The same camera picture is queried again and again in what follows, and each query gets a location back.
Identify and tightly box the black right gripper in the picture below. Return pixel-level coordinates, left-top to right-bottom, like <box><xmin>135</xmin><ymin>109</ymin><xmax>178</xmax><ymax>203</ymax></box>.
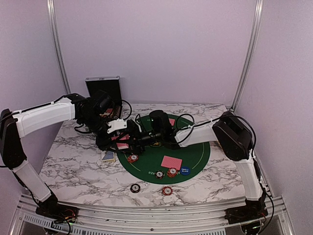
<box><xmin>116</xmin><ymin>127</ymin><xmax>162</xmax><ymax>155</ymax></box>

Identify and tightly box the red card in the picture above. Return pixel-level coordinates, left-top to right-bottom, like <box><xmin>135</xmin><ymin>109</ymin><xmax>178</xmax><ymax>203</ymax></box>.
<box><xmin>161</xmin><ymin>156</ymin><xmax>182</xmax><ymax>170</ymax></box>
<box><xmin>169</xmin><ymin>118</ymin><xmax>176</xmax><ymax>126</ymax></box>

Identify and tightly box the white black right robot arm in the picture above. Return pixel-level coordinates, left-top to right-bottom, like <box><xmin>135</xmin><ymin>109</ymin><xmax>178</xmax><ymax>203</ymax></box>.
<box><xmin>126</xmin><ymin>110</ymin><xmax>266</xmax><ymax>219</ymax></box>

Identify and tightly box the red beige 5 chip stack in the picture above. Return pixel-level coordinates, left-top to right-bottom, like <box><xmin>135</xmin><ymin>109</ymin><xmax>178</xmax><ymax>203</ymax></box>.
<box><xmin>162</xmin><ymin>187</ymin><xmax>173</xmax><ymax>196</ymax></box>

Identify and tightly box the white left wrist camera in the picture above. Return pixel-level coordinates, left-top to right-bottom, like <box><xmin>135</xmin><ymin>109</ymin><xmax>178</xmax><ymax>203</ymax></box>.
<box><xmin>107</xmin><ymin>119</ymin><xmax>127</xmax><ymax>134</ymax></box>

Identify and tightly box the aluminium poker chip case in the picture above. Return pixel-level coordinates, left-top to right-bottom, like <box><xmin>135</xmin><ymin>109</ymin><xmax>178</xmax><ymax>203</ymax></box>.
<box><xmin>85</xmin><ymin>75</ymin><xmax>123</xmax><ymax>119</ymax></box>

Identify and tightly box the black orange 100 chip stack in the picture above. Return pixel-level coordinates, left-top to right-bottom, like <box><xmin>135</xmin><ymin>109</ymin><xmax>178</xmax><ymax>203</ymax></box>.
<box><xmin>130</xmin><ymin>184</ymin><xmax>140</xmax><ymax>193</ymax></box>

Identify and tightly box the aluminium frame post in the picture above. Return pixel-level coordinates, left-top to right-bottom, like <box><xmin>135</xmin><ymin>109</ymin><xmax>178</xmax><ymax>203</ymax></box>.
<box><xmin>230</xmin><ymin>0</ymin><xmax>264</xmax><ymax>112</ymax></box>
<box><xmin>46</xmin><ymin>0</ymin><xmax>71</xmax><ymax>94</ymax></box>

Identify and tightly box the right aluminium frame post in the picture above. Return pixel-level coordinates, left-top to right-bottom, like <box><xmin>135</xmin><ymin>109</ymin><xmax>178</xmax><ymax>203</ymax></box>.
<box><xmin>230</xmin><ymin>0</ymin><xmax>264</xmax><ymax>112</ymax></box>

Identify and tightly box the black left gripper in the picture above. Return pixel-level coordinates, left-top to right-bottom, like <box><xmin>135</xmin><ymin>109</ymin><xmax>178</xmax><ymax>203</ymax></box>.
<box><xmin>80</xmin><ymin>113</ymin><xmax>119</xmax><ymax>152</ymax></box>

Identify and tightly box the blue gold card box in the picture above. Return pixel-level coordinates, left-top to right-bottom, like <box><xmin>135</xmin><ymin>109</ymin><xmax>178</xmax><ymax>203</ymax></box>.
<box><xmin>101</xmin><ymin>151</ymin><xmax>116</xmax><ymax>163</ymax></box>

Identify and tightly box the blue small blind button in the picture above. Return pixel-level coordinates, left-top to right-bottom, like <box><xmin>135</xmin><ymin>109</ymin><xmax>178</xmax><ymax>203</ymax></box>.
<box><xmin>180</xmin><ymin>166</ymin><xmax>191</xmax><ymax>176</ymax></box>

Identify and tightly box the front aluminium rail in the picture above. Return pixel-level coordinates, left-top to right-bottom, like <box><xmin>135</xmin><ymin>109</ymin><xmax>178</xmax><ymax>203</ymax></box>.
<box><xmin>8</xmin><ymin>195</ymin><xmax>294</xmax><ymax>235</ymax></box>

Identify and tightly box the red playing card deck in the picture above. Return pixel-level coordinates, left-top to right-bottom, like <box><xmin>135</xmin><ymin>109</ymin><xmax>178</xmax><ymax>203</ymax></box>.
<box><xmin>111</xmin><ymin>134</ymin><xmax>129</xmax><ymax>150</ymax></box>

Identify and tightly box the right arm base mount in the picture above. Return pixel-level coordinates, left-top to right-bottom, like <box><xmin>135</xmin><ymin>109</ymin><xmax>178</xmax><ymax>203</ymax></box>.
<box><xmin>224</xmin><ymin>206</ymin><xmax>268</xmax><ymax>224</ymax></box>

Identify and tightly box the round green poker mat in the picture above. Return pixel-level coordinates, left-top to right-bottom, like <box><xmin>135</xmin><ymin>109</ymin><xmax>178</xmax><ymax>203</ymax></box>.
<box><xmin>116</xmin><ymin>114</ymin><xmax>211</xmax><ymax>185</ymax></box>

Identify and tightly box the left aluminium frame post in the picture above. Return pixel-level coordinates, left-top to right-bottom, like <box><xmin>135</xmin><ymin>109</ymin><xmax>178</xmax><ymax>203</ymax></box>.
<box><xmin>46</xmin><ymin>0</ymin><xmax>71</xmax><ymax>94</ymax></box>

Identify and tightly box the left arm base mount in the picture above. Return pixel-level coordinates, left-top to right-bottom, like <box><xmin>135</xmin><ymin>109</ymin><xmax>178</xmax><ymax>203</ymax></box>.
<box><xmin>36</xmin><ymin>204</ymin><xmax>79</xmax><ymax>223</ymax></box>

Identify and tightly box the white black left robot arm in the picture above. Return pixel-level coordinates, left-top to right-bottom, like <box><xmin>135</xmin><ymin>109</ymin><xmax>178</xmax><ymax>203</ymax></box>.
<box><xmin>0</xmin><ymin>91</ymin><xmax>114</xmax><ymax>218</ymax></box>

